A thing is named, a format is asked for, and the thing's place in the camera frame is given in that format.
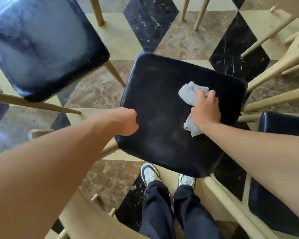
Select white and navy right sneaker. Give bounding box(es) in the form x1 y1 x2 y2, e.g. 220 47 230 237
178 174 196 188

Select person's right hand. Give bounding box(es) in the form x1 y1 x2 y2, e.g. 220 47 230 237
191 90 222 132

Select dark navy trousers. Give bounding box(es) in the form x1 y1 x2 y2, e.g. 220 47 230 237
138 180 224 239

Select person's left hand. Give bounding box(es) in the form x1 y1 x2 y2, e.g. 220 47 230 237
109 107 139 137

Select light grey cleaning cloth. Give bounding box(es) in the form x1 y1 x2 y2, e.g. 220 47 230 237
178 81 210 137

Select white and navy left sneaker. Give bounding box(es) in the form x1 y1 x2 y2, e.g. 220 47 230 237
141 163 161 186

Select beige wooden chair legs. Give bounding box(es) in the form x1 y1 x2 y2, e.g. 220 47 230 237
240 4 299 94
181 0 211 32

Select white and navy sneaker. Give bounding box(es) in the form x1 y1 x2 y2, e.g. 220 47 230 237
178 174 196 188
141 163 161 186

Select person's left forearm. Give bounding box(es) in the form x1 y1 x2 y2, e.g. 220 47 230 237
0 111 120 239

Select black seat wooden chair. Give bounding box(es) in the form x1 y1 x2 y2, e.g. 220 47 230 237
29 51 280 239
237 86 299 238
0 0 126 115

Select person's right forearm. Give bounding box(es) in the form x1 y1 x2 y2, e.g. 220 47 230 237
202 121 299 226

